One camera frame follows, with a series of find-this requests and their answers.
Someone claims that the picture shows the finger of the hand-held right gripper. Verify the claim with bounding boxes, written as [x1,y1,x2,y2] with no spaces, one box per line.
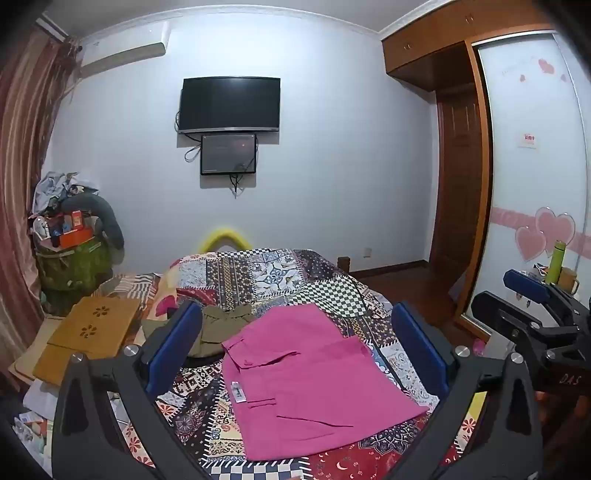
[471,290,580,344]
[503,270,578,315]

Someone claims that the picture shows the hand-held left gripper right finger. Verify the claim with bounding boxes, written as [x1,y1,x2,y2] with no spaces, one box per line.
[390,301,546,480]

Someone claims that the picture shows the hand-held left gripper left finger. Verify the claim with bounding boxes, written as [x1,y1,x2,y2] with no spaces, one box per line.
[50,300,206,480]

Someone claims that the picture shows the pink pants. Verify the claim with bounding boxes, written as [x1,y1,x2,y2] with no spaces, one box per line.
[222,305,430,462]

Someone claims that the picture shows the green bottle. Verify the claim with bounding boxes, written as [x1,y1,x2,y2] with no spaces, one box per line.
[547,240,565,283]

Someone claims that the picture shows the olive green folded garment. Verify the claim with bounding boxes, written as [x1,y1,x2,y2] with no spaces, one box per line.
[142,305,257,358]

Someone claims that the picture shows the yellow mug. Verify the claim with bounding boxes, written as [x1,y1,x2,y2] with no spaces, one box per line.
[558,267,581,296]

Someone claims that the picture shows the pink heart sticker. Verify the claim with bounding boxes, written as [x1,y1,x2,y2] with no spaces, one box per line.
[515,207,577,263]

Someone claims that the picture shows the wooden folding lap table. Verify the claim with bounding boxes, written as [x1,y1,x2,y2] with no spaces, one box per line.
[32,295,143,386]

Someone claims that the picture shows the brown wooden door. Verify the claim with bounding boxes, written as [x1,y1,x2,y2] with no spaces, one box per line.
[427,90,483,278]

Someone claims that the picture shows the green patterned bag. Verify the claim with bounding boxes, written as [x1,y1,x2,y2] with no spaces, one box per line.
[36,235,114,294]

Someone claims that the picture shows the patchwork printed blanket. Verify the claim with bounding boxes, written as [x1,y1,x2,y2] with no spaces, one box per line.
[106,248,485,480]

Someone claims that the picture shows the grey plush pillow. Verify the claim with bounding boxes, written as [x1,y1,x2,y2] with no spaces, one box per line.
[62,191,125,252]

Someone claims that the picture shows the orange box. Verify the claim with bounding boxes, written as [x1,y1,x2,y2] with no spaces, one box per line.
[58,228,95,247]

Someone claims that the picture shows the pile of papers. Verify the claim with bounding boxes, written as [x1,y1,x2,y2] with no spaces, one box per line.
[13,378,61,464]

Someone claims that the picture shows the pile of pale clothes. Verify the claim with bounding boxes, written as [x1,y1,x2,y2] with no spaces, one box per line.
[33,172,100,215]

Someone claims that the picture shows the striped pink curtain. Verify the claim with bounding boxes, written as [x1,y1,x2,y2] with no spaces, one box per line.
[0,28,81,370]

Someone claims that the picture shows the wooden overhead cabinet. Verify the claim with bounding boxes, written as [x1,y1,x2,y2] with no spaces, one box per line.
[381,0,552,90]

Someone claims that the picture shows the white air conditioner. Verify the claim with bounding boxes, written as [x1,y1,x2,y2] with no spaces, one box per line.
[76,41,167,79]

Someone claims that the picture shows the yellow foam ring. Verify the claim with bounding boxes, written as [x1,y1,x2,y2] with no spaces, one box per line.
[199,225,252,254]

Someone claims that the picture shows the small black wall monitor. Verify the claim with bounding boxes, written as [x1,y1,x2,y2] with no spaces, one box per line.
[200,133,258,175]

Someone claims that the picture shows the black wall television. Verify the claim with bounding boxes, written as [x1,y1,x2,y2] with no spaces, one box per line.
[178,77,281,135]

